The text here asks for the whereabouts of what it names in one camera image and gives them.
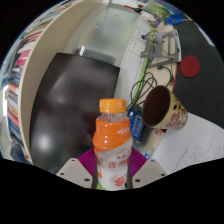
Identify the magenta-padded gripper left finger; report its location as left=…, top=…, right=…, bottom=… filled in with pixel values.
left=55, top=148, right=100, bottom=190

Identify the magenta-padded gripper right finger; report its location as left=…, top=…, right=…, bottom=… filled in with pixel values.
left=127, top=147, right=168, bottom=188

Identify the orange-capped drink bottle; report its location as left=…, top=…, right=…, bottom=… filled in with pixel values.
left=92, top=98, right=134, bottom=192

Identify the small blue box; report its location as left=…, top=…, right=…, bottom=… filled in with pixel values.
left=128, top=108, right=146, bottom=143

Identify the white printed paper sheet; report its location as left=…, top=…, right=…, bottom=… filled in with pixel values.
left=151, top=111, right=224, bottom=176

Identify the patterned beige mug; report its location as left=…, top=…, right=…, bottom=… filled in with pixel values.
left=142, top=85, right=189, bottom=131

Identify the black computer monitor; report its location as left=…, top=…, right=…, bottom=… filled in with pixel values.
left=29, top=52, right=121, bottom=175

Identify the cream shelf with books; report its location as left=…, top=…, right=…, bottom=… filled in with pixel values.
left=0, top=0, right=101, bottom=166

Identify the flat round red coaster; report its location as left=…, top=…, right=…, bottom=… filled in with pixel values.
left=179, top=54, right=201, bottom=79

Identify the grey metal laptop stand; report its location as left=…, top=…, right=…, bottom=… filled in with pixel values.
left=139, top=28, right=183, bottom=69

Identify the coiled blue cable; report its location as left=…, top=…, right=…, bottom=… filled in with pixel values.
left=165, top=13, right=184, bottom=26

